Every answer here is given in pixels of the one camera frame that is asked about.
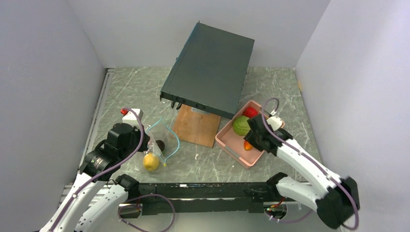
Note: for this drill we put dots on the yellow toy walnut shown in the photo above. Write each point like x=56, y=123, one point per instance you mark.
x=151, y=162

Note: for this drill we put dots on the pink perforated plastic basket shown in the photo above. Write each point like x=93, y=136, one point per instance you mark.
x=232, y=143

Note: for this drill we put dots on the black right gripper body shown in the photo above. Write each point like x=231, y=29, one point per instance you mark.
x=253, y=139

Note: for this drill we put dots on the clear zip top bag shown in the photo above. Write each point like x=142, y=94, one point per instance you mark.
x=160, y=131

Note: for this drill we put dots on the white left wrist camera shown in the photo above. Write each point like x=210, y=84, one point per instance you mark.
x=130, y=118

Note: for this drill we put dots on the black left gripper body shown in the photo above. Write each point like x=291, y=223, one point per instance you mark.
x=136, y=137

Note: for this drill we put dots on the red orange toy mango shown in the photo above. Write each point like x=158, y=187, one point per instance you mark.
x=247, y=146

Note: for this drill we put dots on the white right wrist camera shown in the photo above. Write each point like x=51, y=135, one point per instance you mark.
x=275, y=122

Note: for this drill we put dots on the dark grey metal chassis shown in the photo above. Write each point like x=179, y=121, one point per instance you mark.
x=209, y=72

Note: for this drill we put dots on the dark purple toy mangosteen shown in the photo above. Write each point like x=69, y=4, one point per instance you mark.
x=160, y=145

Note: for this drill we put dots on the green toy cabbage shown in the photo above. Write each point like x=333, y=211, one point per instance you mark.
x=240, y=125

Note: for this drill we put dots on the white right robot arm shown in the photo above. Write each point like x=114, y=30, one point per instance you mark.
x=335, y=199

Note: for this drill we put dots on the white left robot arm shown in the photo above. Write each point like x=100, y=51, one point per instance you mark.
x=121, y=143

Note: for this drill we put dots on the red toy strawberry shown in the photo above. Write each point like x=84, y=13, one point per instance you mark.
x=250, y=112

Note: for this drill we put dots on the wooden cutting board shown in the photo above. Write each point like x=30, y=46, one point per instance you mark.
x=196, y=126

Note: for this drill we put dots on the aluminium side rail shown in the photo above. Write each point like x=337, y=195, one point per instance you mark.
x=93, y=128

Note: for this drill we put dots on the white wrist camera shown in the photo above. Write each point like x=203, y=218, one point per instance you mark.
x=275, y=122
x=130, y=118

